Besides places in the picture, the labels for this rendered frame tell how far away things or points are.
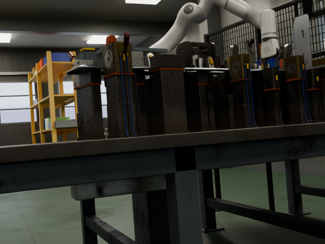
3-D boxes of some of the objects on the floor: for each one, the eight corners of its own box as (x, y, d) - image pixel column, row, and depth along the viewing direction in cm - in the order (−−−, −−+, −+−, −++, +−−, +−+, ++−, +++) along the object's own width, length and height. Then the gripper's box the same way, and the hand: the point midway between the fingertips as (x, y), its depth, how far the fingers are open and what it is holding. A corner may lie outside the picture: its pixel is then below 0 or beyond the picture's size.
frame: (-142, 484, 90) (-158, 177, 92) (-60, 273, 238) (-67, 158, 240) (539, 261, 188) (525, 115, 190) (297, 210, 337) (290, 129, 339)
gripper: (286, 34, 230) (288, 66, 229) (262, 41, 244) (265, 71, 244) (276, 33, 226) (279, 65, 225) (253, 41, 240) (255, 71, 240)
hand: (271, 67), depth 234 cm, fingers open, 8 cm apart
